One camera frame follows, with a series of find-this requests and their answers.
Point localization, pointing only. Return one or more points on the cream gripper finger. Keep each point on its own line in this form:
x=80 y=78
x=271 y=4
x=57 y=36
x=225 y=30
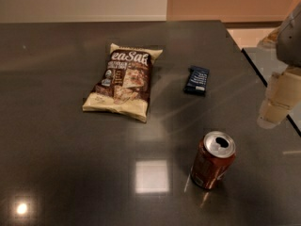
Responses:
x=282 y=94

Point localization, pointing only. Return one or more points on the blue rxbar blueberry bar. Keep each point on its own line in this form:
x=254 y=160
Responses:
x=197 y=80

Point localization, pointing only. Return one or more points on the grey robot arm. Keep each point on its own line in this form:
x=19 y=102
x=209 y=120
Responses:
x=288 y=45

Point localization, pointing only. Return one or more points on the open brown soda can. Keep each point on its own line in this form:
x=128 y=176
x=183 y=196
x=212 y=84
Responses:
x=216 y=152

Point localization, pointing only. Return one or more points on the brown cream chip bag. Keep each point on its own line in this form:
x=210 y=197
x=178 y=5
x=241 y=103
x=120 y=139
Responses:
x=126 y=84

